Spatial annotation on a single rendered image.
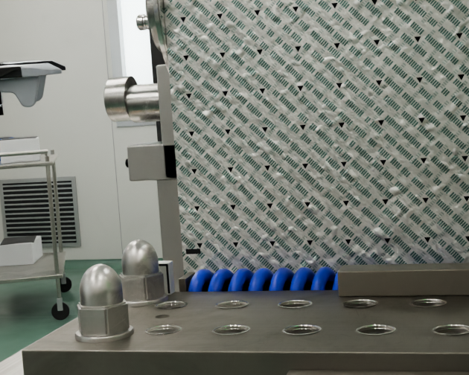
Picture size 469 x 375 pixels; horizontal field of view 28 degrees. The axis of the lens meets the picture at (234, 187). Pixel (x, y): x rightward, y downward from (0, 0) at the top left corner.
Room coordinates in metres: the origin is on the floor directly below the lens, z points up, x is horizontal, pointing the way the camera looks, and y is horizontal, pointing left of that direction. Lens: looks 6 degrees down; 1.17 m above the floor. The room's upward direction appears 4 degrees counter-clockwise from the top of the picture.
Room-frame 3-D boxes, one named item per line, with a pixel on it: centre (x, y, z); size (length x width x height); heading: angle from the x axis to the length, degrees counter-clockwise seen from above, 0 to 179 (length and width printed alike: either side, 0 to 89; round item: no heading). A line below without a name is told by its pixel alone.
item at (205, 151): (0.70, -0.07, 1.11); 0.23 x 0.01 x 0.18; 75
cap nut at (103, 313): (0.58, 0.09, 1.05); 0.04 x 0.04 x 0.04
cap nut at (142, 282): (0.67, 0.07, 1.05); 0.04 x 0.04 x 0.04
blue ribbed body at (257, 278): (0.68, -0.07, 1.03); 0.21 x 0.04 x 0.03; 75
